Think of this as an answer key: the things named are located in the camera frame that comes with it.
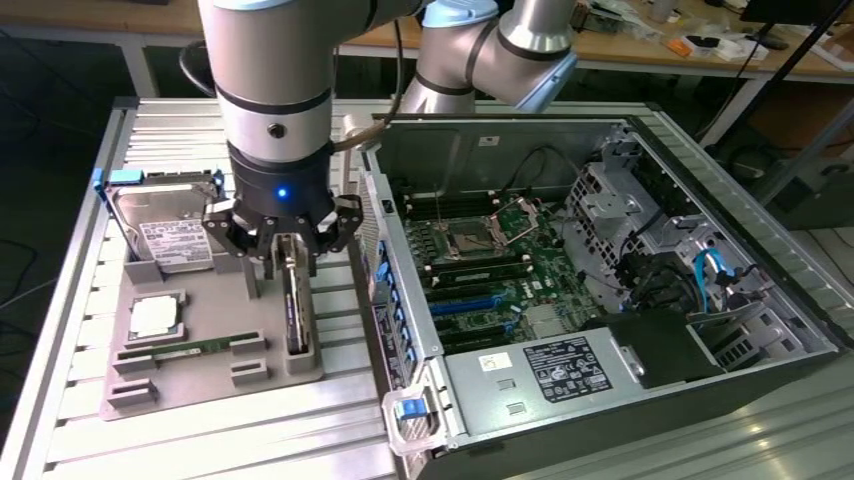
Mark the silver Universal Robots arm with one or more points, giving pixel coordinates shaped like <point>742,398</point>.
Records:
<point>267,75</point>

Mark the silver chipset heat sink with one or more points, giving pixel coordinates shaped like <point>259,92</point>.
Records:
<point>550,322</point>

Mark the black stand pole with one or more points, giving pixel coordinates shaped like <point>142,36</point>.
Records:
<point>802,45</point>

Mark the thin locking lever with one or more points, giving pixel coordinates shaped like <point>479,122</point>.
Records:
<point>439,205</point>

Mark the black graphics card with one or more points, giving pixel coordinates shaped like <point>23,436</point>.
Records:
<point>296,310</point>

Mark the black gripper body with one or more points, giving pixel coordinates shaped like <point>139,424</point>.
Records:
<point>280,187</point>

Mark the black open PC case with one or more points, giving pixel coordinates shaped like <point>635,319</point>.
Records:
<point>601,435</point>

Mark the grey metal stand leg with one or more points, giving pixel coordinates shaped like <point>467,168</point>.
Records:
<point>807,150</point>

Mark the hard disk in blue caddy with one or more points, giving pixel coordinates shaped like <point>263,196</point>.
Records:
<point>167,220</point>

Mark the grey power supply unit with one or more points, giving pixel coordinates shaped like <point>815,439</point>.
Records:
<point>494,385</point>

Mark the wooden desk with white legs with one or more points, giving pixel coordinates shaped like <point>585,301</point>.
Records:
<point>614,52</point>
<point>67,20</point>

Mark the black monitor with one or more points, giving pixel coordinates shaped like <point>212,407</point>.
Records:
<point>801,10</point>

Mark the dark grey cabinet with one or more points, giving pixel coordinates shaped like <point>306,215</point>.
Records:
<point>821,200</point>

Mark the small metal disk bay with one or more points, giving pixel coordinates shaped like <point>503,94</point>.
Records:
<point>741,345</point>

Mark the blue case latch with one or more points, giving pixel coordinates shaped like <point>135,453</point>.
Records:
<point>408,408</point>

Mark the CPU socket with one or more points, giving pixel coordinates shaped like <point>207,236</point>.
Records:
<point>470,240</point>

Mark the small orange box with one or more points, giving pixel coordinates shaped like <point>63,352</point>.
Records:
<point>678,46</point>

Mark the socket cover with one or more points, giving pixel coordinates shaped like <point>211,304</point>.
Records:
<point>517,220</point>

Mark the green motherboard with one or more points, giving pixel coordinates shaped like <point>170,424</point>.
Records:
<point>541,280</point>

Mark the silver CPU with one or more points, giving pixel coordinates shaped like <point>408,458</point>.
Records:
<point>155,316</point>

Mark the black RAM stick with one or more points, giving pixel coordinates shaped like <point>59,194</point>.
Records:
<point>481,274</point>

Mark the green RAM stick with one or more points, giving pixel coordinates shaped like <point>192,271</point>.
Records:
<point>194,346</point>

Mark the white foam block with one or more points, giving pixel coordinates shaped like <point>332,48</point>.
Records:
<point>730,49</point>

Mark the grey parts rack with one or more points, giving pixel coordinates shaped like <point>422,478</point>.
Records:
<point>214,310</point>

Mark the large metal disk bay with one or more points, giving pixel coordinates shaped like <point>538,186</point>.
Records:
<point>614,210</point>

